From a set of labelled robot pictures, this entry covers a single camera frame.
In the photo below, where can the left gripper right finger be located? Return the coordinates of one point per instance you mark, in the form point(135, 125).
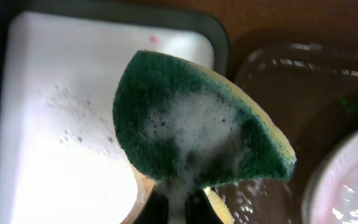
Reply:
point(199, 210)

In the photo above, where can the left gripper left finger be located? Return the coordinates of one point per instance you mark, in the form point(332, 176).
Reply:
point(155, 210)

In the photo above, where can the green and yellow sponge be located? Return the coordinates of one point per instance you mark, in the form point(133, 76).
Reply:
point(189, 128)

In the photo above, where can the pale green plate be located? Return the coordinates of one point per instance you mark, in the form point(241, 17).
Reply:
point(331, 195)

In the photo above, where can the small soapy water tray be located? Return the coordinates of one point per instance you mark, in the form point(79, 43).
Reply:
point(60, 63)

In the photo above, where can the large brown plastic tray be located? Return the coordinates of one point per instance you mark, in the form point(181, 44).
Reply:
point(310, 91)

